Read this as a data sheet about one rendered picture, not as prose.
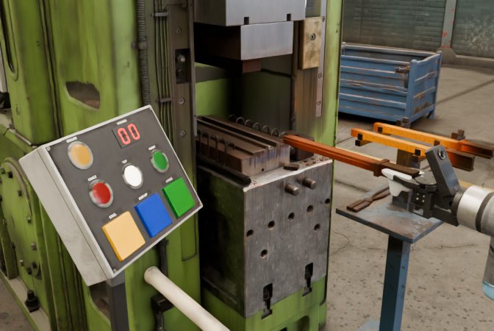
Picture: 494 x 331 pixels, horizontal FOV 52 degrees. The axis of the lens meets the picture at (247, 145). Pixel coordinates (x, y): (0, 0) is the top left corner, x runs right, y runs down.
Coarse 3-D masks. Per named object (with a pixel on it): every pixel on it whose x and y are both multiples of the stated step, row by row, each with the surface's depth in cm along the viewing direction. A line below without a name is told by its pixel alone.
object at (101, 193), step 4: (96, 184) 99; (100, 184) 100; (96, 188) 99; (100, 188) 100; (104, 188) 101; (108, 188) 101; (92, 192) 98; (96, 192) 99; (100, 192) 99; (104, 192) 100; (108, 192) 101; (96, 196) 98; (100, 196) 99; (104, 196) 100; (108, 196) 101; (96, 200) 98; (100, 200) 99; (104, 200) 99; (108, 200) 100
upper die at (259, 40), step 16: (208, 32) 148; (224, 32) 143; (240, 32) 137; (256, 32) 141; (272, 32) 144; (288, 32) 148; (208, 48) 150; (224, 48) 144; (240, 48) 139; (256, 48) 142; (272, 48) 146; (288, 48) 150
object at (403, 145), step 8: (368, 136) 168; (376, 136) 166; (384, 136) 166; (384, 144) 164; (392, 144) 162; (400, 144) 160; (408, 144) 158; (416, 144) 158; (448, 152) 148; (456, 152) 148; (464, 152) 148; (456, 160) 148; (464, 160) 146; (472, 160) 144; (464, 168) 146; (472, 168) 146
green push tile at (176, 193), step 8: (168, 184) 117; (176, 184) 118; (184, 184) 120; (168, 192) 114; (176, 192) 117; (184, 192) 119; (168, 200) 114; (176, 200) 116; (184, 200) 118; (192, 200) 120; (176, 208) 115; (184, 208) 117; (176, 216) 115
